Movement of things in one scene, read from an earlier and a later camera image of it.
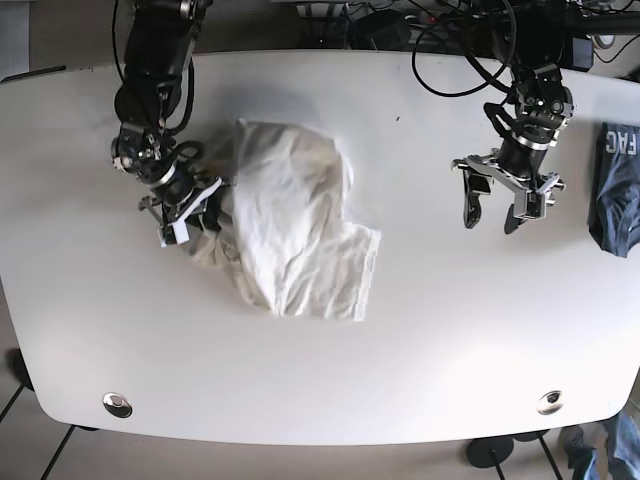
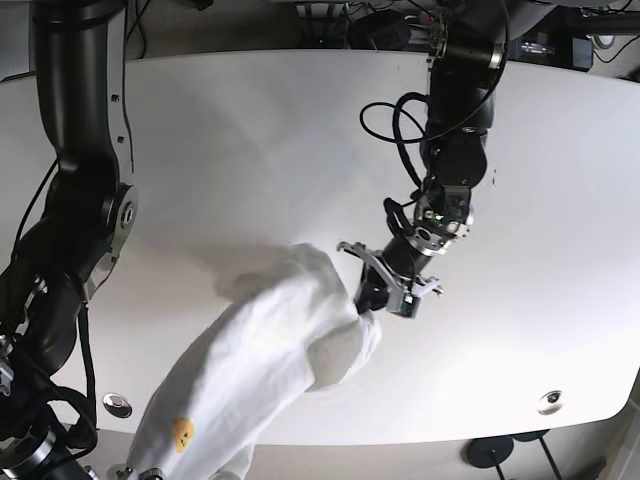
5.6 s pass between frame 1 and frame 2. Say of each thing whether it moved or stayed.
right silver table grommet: stayed
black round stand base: stayed
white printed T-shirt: moved
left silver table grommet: stayed
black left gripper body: moved
